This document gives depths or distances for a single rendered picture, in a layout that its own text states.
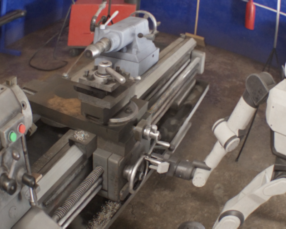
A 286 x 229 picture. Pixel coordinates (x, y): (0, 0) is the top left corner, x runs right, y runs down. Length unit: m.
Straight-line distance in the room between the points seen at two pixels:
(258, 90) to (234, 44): 4.40
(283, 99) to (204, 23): 4.59
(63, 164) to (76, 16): 3.33
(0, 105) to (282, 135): 1.03
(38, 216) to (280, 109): 1.02
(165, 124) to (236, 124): 1.32
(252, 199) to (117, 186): 0.69
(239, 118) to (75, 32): 3.57
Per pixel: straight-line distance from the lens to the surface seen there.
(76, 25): 4.78
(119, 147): 1.72
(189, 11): 5.85
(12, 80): 1.45
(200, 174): 1.67
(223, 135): 1.52
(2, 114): 1.09
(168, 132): 2.68
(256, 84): 1.41
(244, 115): 1.49
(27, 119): 1.43
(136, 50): 2.32
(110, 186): 1.82
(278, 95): 1.33
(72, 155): 1.66
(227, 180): 2.97
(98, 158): 1.75
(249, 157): 3.30
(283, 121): 1.33
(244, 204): 1.64
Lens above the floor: 1.83
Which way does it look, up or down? 29 degrees down
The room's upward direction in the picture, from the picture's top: 6 degrees clockwise
